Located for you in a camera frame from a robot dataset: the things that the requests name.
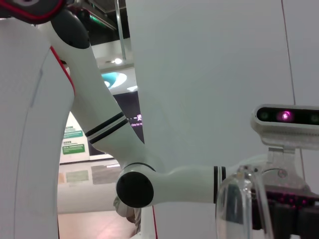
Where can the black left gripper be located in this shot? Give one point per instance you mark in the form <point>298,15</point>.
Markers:
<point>286,199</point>

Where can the clear white glasses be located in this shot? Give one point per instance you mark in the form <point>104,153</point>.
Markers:
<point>234,211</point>

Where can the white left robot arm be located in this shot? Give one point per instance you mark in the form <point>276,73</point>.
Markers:
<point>104,104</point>

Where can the white partition board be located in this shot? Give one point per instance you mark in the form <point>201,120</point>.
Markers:
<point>199,74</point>

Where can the white glossy counter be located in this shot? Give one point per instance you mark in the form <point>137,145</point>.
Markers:
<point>82,196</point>

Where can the teal oval ceiling ornament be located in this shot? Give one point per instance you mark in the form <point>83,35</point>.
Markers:
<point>117,78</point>

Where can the round ceiling light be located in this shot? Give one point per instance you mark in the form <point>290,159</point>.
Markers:
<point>117,61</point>

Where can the grey metal pole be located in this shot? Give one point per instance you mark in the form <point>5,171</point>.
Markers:
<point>122,30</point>

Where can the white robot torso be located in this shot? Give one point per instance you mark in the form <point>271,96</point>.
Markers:
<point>25,124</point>

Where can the dark robot head red trim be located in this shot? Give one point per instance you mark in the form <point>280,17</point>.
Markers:
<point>30,7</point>

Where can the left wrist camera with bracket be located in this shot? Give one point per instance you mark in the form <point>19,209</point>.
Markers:
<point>284,129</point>

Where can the green wall sign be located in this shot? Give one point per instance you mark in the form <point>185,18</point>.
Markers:
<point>73,149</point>
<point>73,133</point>

